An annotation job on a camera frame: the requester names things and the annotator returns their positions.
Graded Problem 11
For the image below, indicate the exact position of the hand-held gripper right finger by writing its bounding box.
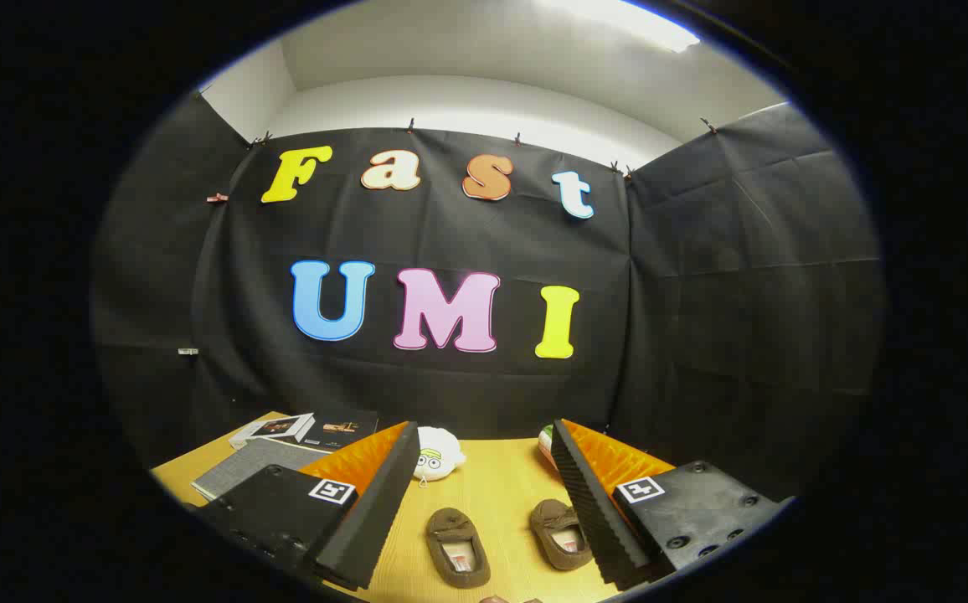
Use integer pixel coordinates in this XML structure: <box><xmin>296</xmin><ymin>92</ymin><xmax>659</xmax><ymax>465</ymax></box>
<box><xmin>551</xmin><ymin>418</ymin><xmax>796</xmax><ymax>592</ymax></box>

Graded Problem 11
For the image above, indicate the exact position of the black backdrop cloth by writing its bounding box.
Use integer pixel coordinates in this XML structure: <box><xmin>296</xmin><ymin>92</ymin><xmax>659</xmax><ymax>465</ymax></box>
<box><xmin>90</xmin><ymin>92</ymin><xmax>885</xmax><ymax>503</ymax></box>

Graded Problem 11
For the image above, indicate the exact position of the grey fabric storage box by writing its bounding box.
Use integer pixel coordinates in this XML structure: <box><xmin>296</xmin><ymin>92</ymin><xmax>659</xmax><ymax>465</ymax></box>
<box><xmin>191</xmin><ymin>439</ymin><xmax>330</xmax><ymax>502</ymax></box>

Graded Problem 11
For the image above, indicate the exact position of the brown fuzzy slipper shoe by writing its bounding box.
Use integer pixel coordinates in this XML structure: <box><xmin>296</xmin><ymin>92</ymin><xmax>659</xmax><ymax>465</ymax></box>
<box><xmin>426</xmin><ymin>508</ymin><xmax>492</xmax><ymax>589</ymax></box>
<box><xmin>530</xmin><ymin>499</ymin><xmax>594</xmax><ymax>572</ymax></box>

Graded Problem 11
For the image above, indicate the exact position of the white plush toy with eyes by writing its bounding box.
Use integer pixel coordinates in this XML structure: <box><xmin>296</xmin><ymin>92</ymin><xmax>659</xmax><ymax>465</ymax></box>
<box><xmin>414</xmin><ymin>426</ymin><xmax>466</xmax><ymax>487</ymax></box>

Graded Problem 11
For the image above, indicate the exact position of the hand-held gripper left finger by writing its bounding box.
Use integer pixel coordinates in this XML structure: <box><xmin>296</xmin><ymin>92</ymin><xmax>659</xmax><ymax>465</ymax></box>
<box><xmin>187</xmin><ymin>420</ymin><xmax>422</xmax><ymax>592</ymax></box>

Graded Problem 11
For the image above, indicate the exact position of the white boxed book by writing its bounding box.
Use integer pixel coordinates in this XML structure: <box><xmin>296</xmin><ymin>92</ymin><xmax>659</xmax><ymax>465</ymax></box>
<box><xmin>229</xmin><ymin>413</ymin><xmax>316</xmax><ymax>450</ymax></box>

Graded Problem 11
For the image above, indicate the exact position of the dark hardcover book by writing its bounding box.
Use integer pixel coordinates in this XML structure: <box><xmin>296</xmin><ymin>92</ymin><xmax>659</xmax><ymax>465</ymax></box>
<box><xmin>300</xmin><ymin>410</ymin><xmax>380</xmax><ymax>453</ymax></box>

